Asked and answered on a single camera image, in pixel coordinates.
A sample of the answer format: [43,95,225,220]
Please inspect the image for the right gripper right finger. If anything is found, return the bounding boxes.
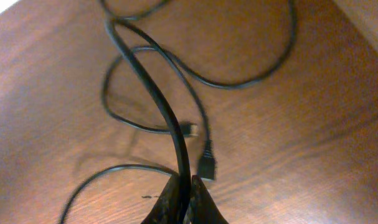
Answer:
[185,175,228,224]

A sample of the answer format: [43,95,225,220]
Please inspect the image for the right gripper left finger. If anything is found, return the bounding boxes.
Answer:
[141,175,180,224]

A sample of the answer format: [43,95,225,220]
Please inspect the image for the black usb cable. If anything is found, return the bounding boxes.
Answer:
[100,0,217,224]
[57,0,297,224]

